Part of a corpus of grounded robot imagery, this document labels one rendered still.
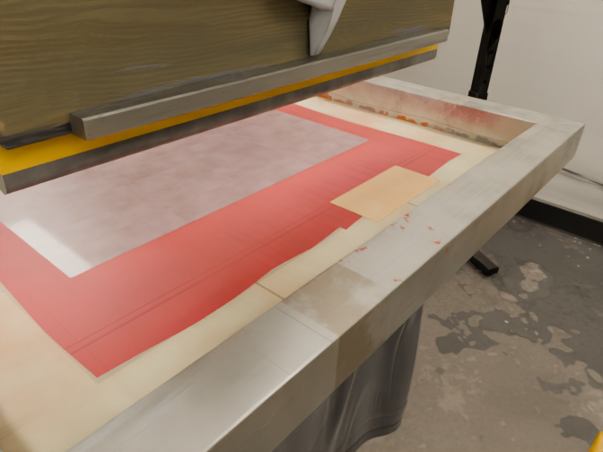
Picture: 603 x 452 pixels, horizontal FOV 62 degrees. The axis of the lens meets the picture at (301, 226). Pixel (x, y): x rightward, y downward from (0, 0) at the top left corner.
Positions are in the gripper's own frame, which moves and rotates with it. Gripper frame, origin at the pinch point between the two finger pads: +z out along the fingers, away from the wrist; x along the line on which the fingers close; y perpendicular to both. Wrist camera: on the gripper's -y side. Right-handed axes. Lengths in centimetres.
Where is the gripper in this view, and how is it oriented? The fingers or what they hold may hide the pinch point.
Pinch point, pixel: (299, 28)
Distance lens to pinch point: 36.3
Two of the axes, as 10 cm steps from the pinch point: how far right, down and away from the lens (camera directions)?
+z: -0.4, 8.6, 5.1
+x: 7.6, 3.6, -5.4
